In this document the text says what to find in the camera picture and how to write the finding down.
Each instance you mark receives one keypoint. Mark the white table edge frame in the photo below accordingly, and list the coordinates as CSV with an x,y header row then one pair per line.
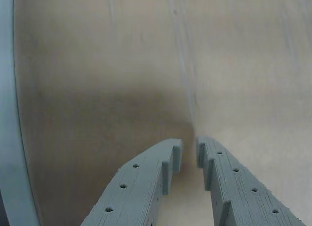
x,y
11,114

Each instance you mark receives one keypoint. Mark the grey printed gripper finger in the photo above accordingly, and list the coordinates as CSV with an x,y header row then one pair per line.
x,y
136,187
239,199

